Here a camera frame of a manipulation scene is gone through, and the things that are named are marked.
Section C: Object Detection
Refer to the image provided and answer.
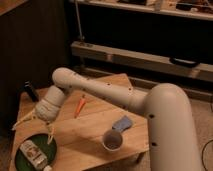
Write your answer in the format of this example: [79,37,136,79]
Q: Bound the black handle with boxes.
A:
[169,58,200,68]

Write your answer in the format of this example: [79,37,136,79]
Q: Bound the white wrapped gripper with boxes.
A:
[12,86,66,144]

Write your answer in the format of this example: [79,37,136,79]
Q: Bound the black cable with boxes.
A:
[201,139,213,171]

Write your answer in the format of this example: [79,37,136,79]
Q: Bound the cluttered shelf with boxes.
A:
[69,0,213,21]

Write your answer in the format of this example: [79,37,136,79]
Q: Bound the orange toy carrot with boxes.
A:
[74,94,86,118]

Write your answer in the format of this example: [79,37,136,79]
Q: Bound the metal pole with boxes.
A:
[74,0,84,42]

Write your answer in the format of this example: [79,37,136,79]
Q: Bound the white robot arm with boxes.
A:
[18,67,203,171]

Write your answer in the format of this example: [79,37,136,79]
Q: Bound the white labelled bottle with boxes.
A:
[20,140,48,170]

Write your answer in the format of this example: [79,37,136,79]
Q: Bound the grey metal beam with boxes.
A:
[71,41,213,82]

